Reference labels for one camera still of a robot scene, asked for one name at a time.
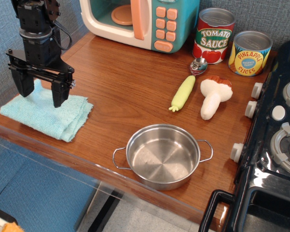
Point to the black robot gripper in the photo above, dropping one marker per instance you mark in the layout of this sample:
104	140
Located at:
41	58

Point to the light blue cloth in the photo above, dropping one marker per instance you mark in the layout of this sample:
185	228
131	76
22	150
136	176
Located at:
38	112

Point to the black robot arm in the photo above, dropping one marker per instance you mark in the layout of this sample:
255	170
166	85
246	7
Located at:
38	16

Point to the orange plate in microwave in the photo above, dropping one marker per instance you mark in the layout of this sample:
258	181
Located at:
122	15

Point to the toy microwave teal and cream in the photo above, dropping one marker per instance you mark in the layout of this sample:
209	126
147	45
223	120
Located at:
158	25

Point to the stainless steel pot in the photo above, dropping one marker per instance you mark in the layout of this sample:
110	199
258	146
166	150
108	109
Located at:
163	156

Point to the plush mushroom toy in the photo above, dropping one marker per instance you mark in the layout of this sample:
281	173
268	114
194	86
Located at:
215	89

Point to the tomato sauce can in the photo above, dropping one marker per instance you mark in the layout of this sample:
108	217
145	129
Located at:
213	32

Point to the pineapple slices can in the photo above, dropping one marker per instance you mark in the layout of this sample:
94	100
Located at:
249	54

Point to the white stove knob middle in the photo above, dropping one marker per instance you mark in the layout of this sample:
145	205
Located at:
250	109

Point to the white stove knob upper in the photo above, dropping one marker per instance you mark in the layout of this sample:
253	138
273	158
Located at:
256	91

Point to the black toy stove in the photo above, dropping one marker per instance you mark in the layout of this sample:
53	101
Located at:
261	200

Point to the spoon with green handle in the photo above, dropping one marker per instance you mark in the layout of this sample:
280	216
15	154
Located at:
197	67

